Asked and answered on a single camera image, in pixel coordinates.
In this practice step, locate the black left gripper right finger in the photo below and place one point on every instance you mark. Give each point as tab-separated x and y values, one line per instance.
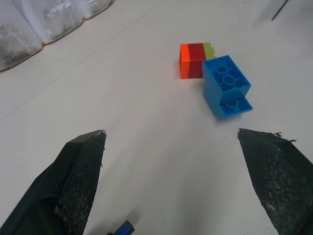
281	176

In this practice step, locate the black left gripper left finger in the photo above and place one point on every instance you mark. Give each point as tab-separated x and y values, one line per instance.
61	186

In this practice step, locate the metal hex bit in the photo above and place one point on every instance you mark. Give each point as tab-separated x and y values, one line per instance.
123	228

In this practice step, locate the blue stepped toy block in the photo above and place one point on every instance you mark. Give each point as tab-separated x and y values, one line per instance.
220	88

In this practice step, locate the orange red green block stack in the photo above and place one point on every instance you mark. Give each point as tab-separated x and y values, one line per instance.
193	61

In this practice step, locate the white foam box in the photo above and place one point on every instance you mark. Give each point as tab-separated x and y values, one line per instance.
29	24

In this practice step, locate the thin dark rod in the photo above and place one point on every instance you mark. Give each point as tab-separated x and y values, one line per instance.
280	11

